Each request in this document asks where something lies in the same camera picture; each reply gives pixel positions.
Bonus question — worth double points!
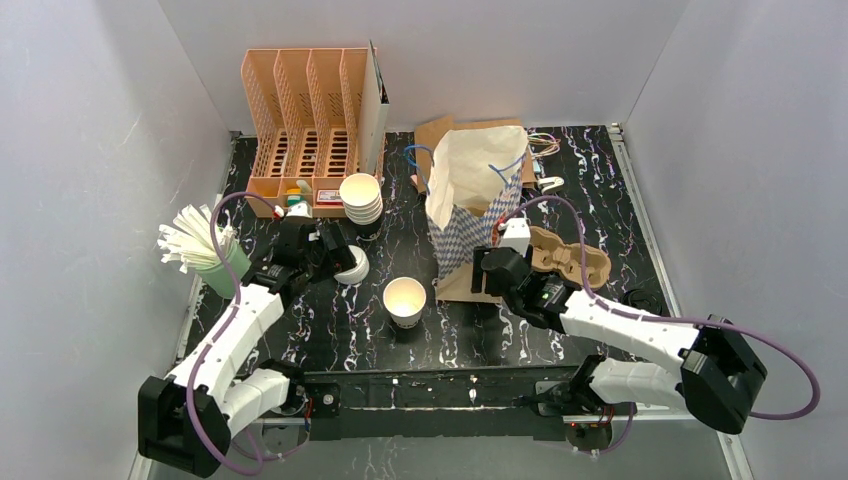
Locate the white clip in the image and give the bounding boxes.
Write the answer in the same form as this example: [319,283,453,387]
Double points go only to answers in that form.
[536,176,565,195]

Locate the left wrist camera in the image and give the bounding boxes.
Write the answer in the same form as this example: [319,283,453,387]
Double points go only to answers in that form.
[284,201,313,221]

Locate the green cup of straws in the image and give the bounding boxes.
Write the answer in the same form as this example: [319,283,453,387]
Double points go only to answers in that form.
[156,204,251,299]

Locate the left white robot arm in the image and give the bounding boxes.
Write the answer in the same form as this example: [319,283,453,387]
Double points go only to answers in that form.
[137,217,356,478]

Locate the orange plastic file rack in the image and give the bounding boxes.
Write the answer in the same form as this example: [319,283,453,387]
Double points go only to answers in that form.
[241,46,385,218]

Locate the blue checkered paper bag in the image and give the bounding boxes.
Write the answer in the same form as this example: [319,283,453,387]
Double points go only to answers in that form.
[404,125,532,303]

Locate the brown kraft paper bags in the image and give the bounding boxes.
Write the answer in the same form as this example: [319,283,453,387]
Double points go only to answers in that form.
[404,115,523,193]

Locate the brown pulp cup carrier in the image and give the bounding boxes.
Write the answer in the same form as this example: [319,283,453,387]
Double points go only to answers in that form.
[530,226,612,291]

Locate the green yellow packets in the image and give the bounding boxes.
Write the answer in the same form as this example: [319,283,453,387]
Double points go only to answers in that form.
[286,179,313,207]

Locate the colourful bag handles bundle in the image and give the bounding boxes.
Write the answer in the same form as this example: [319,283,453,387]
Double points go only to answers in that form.
[527,131,561,159]

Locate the grey folder in rack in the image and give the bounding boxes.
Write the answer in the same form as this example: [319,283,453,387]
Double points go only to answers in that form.
[358,41,390,175]

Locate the stack of white cup lids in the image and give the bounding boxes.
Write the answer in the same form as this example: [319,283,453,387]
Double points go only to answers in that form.
[334,245,370,285]

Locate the stack of white paper cups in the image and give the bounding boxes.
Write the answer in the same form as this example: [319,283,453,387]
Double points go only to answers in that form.
[339,173,384,241]

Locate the black cup lids stack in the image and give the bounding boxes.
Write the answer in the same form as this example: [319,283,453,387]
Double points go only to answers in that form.
[619,288,668,316]

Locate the red sugar packet box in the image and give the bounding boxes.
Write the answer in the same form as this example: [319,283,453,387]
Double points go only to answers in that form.
[315,189,343,206]

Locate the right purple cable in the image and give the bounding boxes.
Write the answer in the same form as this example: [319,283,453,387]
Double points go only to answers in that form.
[493,195,821,458]

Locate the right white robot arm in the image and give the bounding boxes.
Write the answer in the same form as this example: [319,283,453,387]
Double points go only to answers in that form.
[471,247,768,434]

